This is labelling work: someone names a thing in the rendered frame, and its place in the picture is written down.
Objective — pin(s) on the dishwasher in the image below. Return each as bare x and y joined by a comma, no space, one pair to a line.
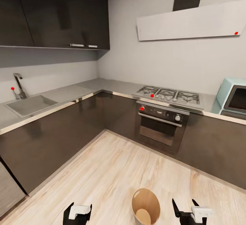
10,191

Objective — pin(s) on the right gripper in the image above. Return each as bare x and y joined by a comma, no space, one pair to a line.
185,217

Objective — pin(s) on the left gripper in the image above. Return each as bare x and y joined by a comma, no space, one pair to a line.
81,219

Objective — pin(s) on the oven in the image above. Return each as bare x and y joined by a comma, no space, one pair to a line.
160,125

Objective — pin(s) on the cabinet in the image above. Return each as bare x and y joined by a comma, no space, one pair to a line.
14,31
68,24

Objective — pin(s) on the trash can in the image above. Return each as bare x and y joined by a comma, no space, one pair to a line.
146,207

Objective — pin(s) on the microwave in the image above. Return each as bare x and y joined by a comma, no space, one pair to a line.
232,94

